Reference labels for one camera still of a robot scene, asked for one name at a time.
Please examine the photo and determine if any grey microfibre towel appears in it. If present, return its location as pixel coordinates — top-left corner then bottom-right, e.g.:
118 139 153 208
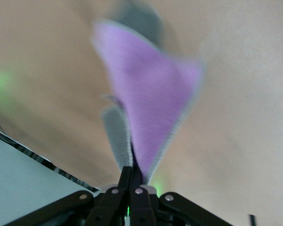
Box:
92 0 207 186

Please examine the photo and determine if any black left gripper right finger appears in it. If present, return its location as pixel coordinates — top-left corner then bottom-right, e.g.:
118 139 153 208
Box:
131 168 234 226

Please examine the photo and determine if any brown table mat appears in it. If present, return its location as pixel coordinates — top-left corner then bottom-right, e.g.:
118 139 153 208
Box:
0 0 283 226

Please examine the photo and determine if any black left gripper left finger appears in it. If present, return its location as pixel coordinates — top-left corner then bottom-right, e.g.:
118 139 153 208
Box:
4 166 132 226

